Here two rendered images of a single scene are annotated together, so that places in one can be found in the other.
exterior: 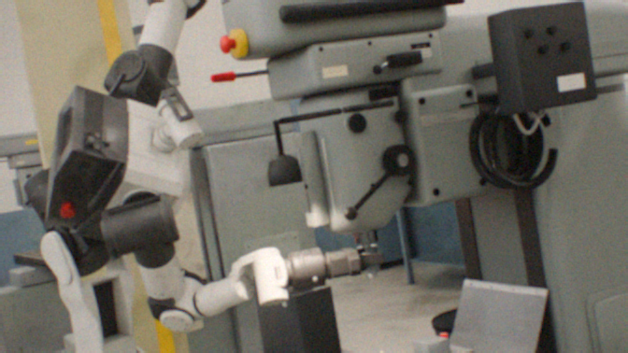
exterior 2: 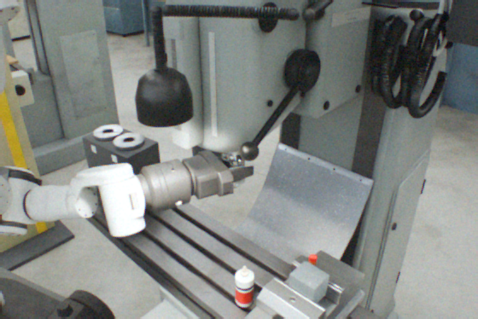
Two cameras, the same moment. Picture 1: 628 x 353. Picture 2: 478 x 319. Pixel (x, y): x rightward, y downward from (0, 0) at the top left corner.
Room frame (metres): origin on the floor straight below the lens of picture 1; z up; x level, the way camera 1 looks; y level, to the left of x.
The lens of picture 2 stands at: (1.45, 0.14, 1.65)
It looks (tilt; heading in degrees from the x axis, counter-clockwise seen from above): 30 degrees down; 340
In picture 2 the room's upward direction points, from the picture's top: straight up
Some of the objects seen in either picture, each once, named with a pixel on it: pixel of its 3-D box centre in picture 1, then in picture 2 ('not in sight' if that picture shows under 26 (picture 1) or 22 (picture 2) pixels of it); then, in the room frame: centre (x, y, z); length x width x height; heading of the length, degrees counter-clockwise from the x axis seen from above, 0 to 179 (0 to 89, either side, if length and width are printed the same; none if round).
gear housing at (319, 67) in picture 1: (353, 65); not in sight; (2.10, -0.12, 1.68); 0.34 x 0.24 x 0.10; 117
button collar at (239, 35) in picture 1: (238, 43); not in sight; (1.97, 0.12, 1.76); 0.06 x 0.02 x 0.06; 27
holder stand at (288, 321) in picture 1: (296, 318); (123, 164); (2.52, 0.13, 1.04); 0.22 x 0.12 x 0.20; 34
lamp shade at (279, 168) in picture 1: (283, 169); (163, 92); (1.90, 0.07, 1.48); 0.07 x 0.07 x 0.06
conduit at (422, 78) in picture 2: (501, 145); (399, 59); (2.03, -0.41, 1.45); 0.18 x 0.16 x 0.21; 117
